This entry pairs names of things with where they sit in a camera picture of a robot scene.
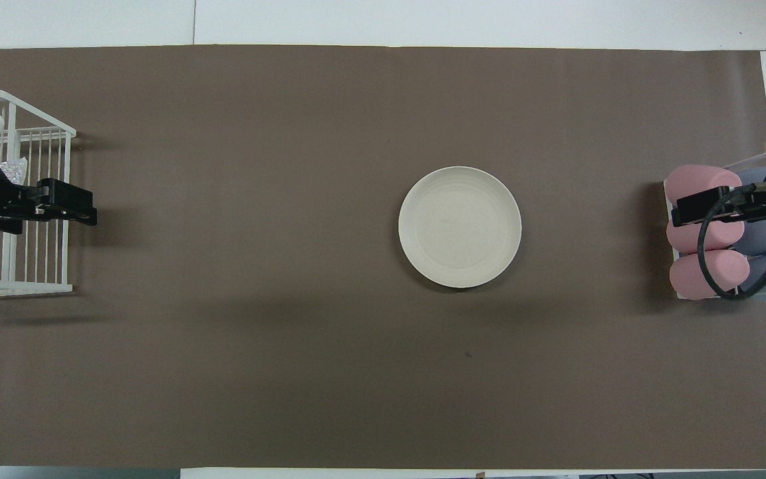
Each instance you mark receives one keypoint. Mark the cream round plate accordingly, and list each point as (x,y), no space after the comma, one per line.
(459,226)

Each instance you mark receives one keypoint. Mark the pink plastic cup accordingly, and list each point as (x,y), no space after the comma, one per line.
(699,181)
(729,269)
(683,238)

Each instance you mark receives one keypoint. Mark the brown table mat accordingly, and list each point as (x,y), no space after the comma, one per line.
(290,133)

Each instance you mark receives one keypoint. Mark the silver glitter sponge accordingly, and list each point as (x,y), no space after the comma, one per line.
(14,171)

